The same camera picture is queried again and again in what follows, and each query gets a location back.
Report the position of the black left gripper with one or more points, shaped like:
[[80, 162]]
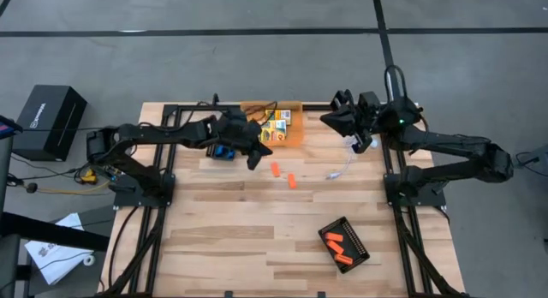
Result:
[[240, 137]]

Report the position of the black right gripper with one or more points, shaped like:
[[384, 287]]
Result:
[[368, 124]]

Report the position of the yellow green crayon box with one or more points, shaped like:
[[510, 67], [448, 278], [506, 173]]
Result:
[[274, 126], [274, 136], [280, 117]]

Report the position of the orange eraser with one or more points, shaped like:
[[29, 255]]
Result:
[[335, 247], [334, 236], [343, 259], [275, 169], [292, 181]]

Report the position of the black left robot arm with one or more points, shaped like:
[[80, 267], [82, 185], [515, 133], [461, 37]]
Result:
[[162, 133]]

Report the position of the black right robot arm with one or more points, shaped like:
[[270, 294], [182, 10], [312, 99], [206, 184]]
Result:
[[449, 141]]

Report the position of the orange translucent plastic bin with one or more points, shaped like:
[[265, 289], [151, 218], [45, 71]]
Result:
[[295, 135]]

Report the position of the white light bulb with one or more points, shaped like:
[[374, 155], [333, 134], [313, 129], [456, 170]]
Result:
[[374, 143]]

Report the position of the blue black small device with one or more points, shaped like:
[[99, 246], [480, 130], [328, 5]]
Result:
[[209, 152]]

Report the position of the black mesh basket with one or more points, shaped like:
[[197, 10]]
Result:
[[329, 225]]

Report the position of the white tape roll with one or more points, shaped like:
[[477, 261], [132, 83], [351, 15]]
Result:
[[85, 260]]

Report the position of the black cardboard box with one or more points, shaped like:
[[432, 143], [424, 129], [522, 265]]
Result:
[[49, 118]]

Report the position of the black metal stand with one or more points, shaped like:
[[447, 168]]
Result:
[[51, 234]]

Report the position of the white paper sheets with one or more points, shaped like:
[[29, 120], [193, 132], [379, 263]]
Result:
[[55, 259]]

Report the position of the black round plug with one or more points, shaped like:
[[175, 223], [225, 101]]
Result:
[[31, 187]]

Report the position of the dark screen device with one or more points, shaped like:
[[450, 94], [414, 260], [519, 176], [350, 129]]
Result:
[[8, 127]]

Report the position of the black aluminium table frame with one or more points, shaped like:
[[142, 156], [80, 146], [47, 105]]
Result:
[[329, 107]]

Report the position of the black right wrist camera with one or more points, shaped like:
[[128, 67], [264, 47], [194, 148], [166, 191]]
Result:
[[369, 102]]

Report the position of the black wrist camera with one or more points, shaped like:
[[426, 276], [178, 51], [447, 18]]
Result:
[[369, 102], [234, 120]]

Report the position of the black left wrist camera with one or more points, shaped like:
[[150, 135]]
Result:
[[234, 120]]

